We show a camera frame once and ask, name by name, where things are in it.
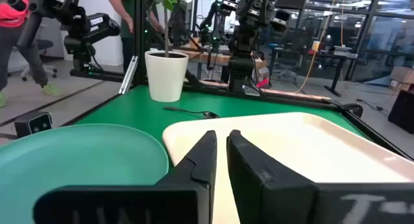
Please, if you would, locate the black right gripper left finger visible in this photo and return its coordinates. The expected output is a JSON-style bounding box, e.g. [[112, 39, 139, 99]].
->
[[32, 129, 218, 224]]

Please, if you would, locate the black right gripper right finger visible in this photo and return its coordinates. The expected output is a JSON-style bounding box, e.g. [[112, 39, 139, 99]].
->
[[226, 129, 414, 224]]

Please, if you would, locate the black spoon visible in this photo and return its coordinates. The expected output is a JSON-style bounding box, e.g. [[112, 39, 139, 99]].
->
[[163, 106, 221, 119]]

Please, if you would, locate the teal round plate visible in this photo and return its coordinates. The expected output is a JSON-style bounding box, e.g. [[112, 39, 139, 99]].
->
[[0, 123, 170, 224]]

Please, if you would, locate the cream plastic tray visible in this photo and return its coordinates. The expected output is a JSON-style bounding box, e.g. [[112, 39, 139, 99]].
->
[[162, 112, 414, 224]]

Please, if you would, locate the green table mat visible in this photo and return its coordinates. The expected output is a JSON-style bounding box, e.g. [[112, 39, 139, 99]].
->
[[76, 85, 368, 144]]

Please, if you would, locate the white plant pot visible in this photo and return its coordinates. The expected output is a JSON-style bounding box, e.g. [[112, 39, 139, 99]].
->
[[144, 50, 190, 103]]

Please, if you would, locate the black background desk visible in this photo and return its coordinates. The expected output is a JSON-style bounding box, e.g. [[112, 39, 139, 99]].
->
[[318, 45, 358, 97]]

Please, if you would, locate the wooden background table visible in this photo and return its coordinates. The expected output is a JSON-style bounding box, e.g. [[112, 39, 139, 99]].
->
[[171, 47, 266, 82]]

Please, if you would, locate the black floor box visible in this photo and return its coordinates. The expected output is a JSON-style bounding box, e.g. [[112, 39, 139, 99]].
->
[[387, 89, 414, 135]]

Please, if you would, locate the cardboard box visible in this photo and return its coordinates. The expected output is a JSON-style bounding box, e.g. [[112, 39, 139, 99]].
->
[[389, 66, 414, 92]]

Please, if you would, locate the person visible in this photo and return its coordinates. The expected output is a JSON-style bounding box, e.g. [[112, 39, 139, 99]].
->
[[108, 0, 166, 74], [0, 0, 62, 108]]

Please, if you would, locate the office chair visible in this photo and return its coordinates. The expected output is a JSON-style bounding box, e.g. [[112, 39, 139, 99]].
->
[[21, 39, 58, 82]]

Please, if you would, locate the silver aluminium rail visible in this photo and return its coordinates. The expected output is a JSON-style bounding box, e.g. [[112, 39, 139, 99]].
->
[[118, 55, 139, 95]]

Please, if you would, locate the yellow hanging cable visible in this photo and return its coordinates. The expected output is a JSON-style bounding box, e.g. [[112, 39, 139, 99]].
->
[[296, 0, 339, 94]]

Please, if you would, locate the black frame post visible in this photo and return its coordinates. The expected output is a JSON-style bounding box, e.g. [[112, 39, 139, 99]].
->
[[133, 0, 147, 86]]

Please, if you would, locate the black camera box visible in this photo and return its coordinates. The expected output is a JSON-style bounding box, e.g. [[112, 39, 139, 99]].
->
[[14, 111, 53, 138]]

